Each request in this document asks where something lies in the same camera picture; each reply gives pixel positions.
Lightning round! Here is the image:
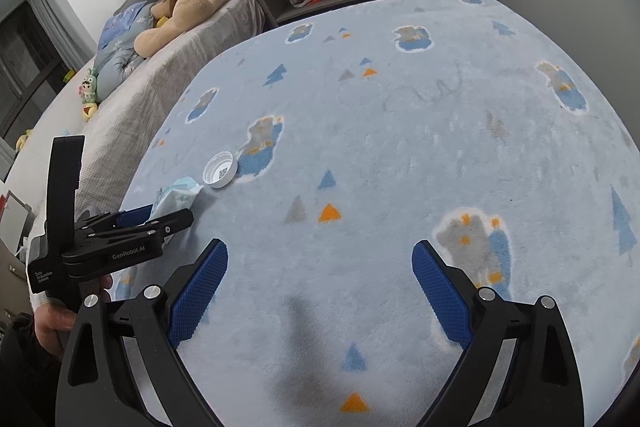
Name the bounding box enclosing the light blue wet-wipes packet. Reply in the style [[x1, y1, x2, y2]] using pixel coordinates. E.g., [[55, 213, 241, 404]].
[[150, 176, 203, 219]]

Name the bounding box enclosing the white round plastic lid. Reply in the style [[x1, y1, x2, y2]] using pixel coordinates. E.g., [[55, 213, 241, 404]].
[[202, 152, 238, 190]]

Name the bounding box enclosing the person's left hand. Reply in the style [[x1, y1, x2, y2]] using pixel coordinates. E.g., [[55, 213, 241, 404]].
[[34, 273, 114, 358]]

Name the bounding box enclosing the yellow plush on windowsill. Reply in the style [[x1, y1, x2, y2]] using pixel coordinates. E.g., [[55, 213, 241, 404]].
[[15, 129, 32, 153]]

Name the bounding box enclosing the small green yellow doll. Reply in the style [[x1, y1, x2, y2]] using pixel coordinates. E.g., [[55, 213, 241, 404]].
[[78, 68, 99, 121]]

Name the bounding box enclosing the light blue folded quilt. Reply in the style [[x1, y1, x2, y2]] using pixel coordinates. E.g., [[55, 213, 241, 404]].
[[93, 2, 154, 102]]

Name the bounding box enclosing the bed with grey checked cover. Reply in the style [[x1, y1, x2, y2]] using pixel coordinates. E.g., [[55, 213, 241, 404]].
[[4, 0, 265, 244]]

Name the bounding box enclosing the blue patterned pillow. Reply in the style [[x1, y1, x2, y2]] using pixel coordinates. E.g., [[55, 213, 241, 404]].
[[98, 1, 148, 50]]

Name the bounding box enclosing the grey window curtain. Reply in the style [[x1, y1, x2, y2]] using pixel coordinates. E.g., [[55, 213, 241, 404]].
[[27, 0, 90, 70]]

